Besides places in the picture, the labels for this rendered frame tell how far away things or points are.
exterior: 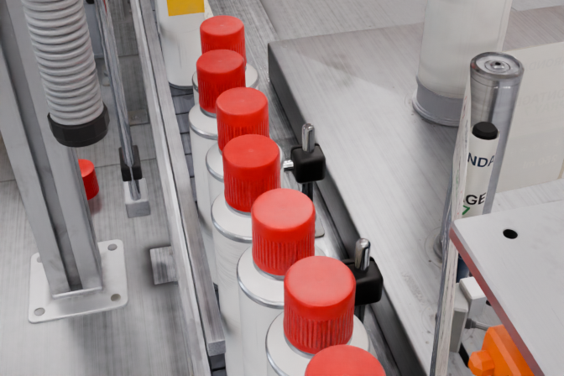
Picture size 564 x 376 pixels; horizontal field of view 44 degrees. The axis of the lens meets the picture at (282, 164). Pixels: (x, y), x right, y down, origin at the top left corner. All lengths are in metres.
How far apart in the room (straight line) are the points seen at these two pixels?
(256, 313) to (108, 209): 0.40
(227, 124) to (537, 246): 0.23
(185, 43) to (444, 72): 0.29
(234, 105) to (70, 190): 0.21
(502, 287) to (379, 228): 0.41
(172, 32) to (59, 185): 0.28
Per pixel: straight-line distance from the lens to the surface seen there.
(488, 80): 0.52
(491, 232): 0.27
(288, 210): 0.36
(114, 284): 0.68
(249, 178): 0.39
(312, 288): 0.32
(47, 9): 0.39
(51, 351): 0.65
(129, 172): 0.64
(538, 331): 0.24
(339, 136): 0.76
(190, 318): 0.58
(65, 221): 0.62
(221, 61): 0.48
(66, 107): 0.42
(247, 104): 0.44
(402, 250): 0.64
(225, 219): 0.42
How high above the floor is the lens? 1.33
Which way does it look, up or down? 38 degrees down
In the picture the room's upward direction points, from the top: 1 degrees counter-clockwise
